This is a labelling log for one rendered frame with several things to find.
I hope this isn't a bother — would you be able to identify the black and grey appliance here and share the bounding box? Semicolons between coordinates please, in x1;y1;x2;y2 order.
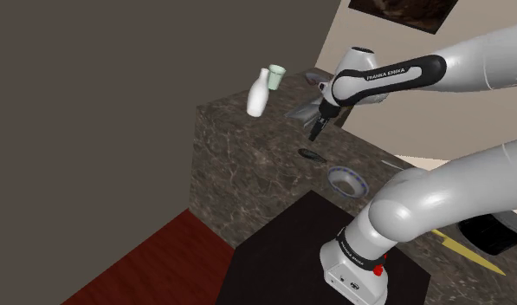
456;210;517;256

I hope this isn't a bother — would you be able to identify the black oblong object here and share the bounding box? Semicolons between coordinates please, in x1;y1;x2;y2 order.
297;147;328;164

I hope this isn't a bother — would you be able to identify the yellow knife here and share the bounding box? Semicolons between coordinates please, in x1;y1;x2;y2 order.
430;229;507;277

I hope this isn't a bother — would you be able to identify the white bottle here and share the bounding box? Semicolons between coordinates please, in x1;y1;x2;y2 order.
246;68;271;119

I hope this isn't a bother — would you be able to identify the grey metal angular object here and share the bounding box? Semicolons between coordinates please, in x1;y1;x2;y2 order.
283;95;325;128

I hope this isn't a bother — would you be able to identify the black robot stand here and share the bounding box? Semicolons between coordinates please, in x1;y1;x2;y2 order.
216;189;432;305

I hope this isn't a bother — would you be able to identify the dark wall picture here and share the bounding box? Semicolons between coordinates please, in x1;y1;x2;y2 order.
347;0;460;36

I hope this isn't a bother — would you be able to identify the white bowl with blue dots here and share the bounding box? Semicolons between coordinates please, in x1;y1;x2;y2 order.
326;165;370;199

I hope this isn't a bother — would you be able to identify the pale green cup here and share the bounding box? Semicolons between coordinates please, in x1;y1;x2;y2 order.
267;63;287;92

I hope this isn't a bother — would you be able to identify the grey shallow dish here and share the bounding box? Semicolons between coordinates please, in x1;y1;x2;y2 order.
304;71;334;87

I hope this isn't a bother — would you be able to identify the thin pale utensil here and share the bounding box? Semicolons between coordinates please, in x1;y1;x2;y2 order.
380;159;406;172

